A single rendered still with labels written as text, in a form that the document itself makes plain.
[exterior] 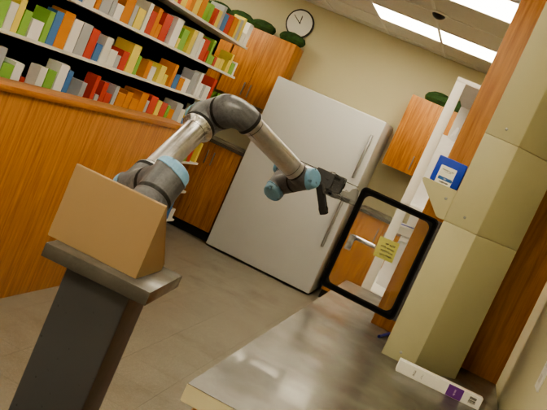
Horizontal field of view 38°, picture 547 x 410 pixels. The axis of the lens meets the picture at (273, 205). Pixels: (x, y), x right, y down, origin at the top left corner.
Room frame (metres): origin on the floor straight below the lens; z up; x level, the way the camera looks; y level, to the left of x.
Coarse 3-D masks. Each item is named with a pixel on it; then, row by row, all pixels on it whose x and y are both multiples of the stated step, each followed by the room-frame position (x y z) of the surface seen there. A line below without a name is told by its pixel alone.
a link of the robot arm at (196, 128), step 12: (216, 96) 2.70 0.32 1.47; (192, 108) 2.72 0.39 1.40; (204, 108) 2.68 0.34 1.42; (192, 120) 2.65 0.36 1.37; (204, 120) 2.65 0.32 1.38; (180, 132) 2.60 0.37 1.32; (192, 132) 2.62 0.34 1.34; (204, 132) 2.66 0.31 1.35; (216, 132) 2.70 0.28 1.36; (168, 144) 2.55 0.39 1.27; (180, 144) 2.57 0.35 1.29; (192, 144) 2.61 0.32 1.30; (156, 156) 2.50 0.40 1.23; (180, 156) 2.55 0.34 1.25; (132, 168) 2.43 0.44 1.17; (120, 180) 2.41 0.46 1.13; (132, 180) 2.37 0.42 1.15
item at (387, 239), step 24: (360, 216) 2.90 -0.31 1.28; (384, 216) 2.88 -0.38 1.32; (408, 216) 2.85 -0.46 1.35; (360, 240) 2.89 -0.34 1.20; (384, 240) 2.87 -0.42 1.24; (408, 240) 2.84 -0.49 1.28; (336, 264) 2.91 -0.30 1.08; (360, 264) 2.88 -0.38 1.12; (384, 264) 2.86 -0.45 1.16; (408, 264) 2.83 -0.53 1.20; (360, 288) 2.87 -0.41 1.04; (384, 288) 2.84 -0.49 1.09
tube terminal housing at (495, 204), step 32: (480, 160) 2.51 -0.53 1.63; (512, 160) 2.49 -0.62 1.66; (544, 160) 2.56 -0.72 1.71; (480, 192) 2.50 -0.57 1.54; (512, 192) 2.52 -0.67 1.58; (544, 192) 2.59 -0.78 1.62; (448, 224) 2.51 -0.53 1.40; (480, 224) 2.49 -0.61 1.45; (512, 224) 2.56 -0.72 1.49; (448, 256) 2.50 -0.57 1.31; (480, 256) 2.52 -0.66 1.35; (512, 256) 2.59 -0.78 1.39; (416, 288) 2.51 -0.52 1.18; (448, 288) 2.49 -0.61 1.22; (480, 288) 2.55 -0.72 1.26; (416, 320) 2.50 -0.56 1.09; (448, 320) 2.52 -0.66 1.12; (480, 320) 2.59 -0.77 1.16; (384, 352) 2.51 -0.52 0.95; (416, 352) 2.49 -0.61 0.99; (448, 352) 2.55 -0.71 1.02
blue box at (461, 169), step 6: (444, 156) 2.73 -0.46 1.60; (438, 162) 2.73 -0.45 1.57; (444, 162) 2.73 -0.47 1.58; (450, 162) 2.73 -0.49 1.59; (456, 162) 2.72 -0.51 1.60; (438, 168) 2.73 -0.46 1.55; (456, 168) 2.72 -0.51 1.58; (462, 168) 2.72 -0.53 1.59; (432, 174) 2.73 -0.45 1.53; (456, 174) 2.72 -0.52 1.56; (462, 174) 2.71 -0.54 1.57; (456, 180) 2.72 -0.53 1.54; (450, 186) 2.72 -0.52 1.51; (456, 186) 2.71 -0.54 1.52
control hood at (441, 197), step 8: (424, 184) 2.54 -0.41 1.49; (432, 184) 2.53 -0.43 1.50; (440, 184) 2.53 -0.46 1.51; (432, 192) 2.53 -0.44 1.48; (440, 192) 2.52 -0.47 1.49; (448, 192) 2.52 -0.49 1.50; (456, 192) 2.52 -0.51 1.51; (432, 200) 2.53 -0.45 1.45; (440, 200) 2.52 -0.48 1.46; (448, 200) 2.52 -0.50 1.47; (440, 208) 2.52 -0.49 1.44; (448, 208) 2.52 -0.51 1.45; (440, 216) 2.52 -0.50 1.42
